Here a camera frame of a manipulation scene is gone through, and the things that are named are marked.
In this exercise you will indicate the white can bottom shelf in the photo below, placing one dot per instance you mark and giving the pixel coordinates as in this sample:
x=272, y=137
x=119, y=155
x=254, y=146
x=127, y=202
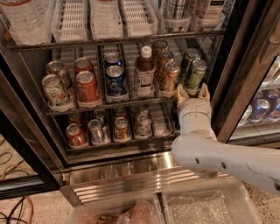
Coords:
x=143, y=125

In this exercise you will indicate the steel fridge base grille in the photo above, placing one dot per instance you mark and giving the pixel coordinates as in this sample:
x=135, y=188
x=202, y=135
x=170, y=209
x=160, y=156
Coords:
x=86, y=184

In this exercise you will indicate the rear blue can middle shelf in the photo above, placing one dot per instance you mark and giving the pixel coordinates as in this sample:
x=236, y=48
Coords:
x=113, y=59

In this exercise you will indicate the silver can top shelf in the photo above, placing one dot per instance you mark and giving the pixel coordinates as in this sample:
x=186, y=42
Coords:
x=176, y=9

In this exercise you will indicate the middle gold can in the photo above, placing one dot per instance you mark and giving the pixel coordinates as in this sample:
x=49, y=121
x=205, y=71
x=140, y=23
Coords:
x=162, y=58

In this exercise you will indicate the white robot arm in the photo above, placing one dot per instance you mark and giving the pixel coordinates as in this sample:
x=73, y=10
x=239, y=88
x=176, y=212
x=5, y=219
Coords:
x=197, y=148

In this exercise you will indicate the water bottle pack top shelf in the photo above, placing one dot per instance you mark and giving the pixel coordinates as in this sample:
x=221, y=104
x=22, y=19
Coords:
x=30, y=20

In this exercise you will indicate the rear silver can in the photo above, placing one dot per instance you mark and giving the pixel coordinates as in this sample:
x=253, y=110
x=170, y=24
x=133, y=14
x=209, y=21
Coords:
x=58, y=68

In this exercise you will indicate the rear orange can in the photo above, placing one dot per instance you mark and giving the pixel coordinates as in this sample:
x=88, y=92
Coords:
x=83, y=64

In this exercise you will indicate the brown tea bottle white cap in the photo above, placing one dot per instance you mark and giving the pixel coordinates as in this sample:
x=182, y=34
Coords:
x=144, y=71

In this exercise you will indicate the clear plastic bin right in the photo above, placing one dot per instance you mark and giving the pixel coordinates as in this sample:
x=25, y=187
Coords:
x=216, y=201

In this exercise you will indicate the front blue can middle shelf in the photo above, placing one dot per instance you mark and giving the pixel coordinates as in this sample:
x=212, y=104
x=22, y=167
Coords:
x=115, y=79

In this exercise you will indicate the front orange can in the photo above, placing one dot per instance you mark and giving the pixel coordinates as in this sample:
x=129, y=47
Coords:
x=87, y=87

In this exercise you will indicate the clear plastic bin left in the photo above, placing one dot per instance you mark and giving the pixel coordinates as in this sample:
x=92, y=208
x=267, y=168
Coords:
x=127, y=208

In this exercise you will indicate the white bottle top shelf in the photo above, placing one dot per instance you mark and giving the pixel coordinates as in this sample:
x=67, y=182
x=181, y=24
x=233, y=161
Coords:
x=210, y=9

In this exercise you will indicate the blue can behind right door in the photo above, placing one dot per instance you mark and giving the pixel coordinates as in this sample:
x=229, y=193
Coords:
x=259, y=108

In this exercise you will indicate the orange can bottom shelf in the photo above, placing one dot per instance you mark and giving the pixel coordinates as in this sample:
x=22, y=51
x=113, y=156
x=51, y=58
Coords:
x=76, y=135

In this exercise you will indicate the left glass fridge door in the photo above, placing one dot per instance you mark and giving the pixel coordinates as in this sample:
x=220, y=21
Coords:
x=13, y=127

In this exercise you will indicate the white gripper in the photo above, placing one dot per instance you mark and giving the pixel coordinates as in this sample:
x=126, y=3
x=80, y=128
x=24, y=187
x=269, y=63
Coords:
x=194, y=107

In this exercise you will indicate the silver can shelf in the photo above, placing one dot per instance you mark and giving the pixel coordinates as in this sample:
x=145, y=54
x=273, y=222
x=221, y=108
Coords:
x=176, y=9
x=96, y=131

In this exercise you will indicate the right fridge door frame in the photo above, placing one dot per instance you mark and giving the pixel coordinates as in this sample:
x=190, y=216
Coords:
x=247, y=61

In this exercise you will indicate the silver can bottom shelf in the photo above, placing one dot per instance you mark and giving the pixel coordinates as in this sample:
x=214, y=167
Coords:
x=96, y=131

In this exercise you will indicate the front gold can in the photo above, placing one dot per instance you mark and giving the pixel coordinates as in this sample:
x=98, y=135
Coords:
x=170, y=76

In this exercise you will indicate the gold can bottom shelf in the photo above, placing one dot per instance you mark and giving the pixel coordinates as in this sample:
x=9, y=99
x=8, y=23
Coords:
x=121, y=128

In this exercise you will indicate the clear plastic bin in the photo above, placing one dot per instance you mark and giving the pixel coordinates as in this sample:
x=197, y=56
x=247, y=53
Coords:
x=216, y=201
x=127, y=208

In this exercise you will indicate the front white green can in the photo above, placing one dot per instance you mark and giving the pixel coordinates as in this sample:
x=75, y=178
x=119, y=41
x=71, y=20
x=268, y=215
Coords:
x=55, y=90

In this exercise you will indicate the rear gold can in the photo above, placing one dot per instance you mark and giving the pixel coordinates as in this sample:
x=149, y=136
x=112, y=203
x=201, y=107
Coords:
x=158, y=46

